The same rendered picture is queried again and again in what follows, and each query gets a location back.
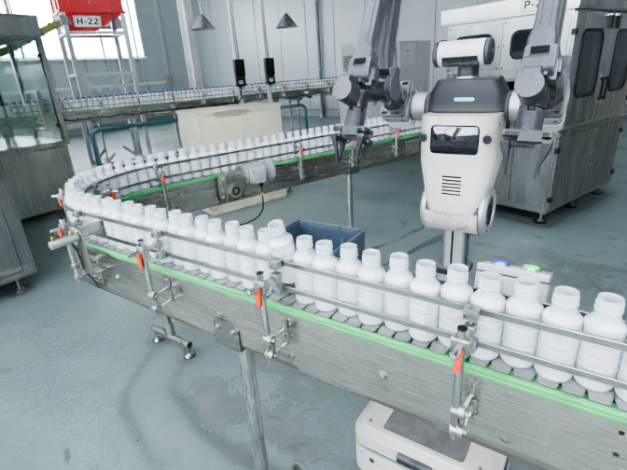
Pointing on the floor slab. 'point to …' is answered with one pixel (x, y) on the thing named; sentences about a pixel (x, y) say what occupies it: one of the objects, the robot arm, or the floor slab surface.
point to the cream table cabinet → (201, 126)
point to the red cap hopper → (90, 14)
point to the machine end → (617, 47)
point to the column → (189, 44)
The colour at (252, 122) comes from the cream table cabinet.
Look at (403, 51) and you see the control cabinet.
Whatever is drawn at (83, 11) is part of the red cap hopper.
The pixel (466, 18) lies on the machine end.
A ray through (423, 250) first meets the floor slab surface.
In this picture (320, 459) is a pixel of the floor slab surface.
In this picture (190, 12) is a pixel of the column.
